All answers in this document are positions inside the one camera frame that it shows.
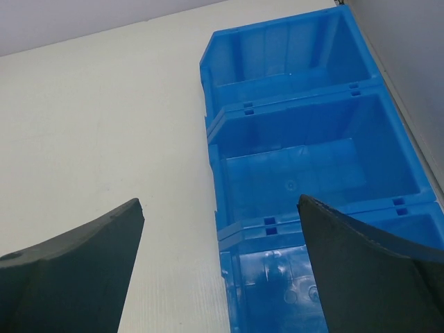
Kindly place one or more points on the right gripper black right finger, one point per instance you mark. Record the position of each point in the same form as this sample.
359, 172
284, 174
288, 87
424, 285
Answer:
370, 280

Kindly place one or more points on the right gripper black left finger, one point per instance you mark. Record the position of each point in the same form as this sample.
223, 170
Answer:
74, 282

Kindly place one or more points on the blue near storage bin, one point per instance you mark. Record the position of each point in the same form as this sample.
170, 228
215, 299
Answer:
269, 283

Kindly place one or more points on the blue storage bin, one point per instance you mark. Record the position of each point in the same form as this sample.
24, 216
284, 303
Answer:
349, 150
269, 283
318, 52

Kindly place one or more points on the blue middle storage bin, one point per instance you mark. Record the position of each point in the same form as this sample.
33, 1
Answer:
349, 150

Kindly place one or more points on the blue far storage bin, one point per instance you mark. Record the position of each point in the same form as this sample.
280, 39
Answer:
318, 52

